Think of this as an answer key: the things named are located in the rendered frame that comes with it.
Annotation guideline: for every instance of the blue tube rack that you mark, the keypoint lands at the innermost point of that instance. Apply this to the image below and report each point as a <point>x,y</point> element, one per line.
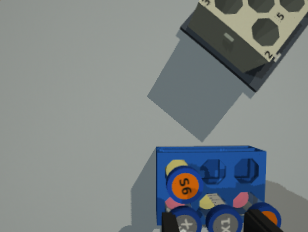
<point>210,166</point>

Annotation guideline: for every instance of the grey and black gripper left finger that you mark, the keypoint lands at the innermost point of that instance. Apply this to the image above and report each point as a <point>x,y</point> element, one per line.
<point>169,222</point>

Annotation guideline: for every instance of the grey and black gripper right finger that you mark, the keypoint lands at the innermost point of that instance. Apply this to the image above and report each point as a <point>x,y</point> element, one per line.
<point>256,221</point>

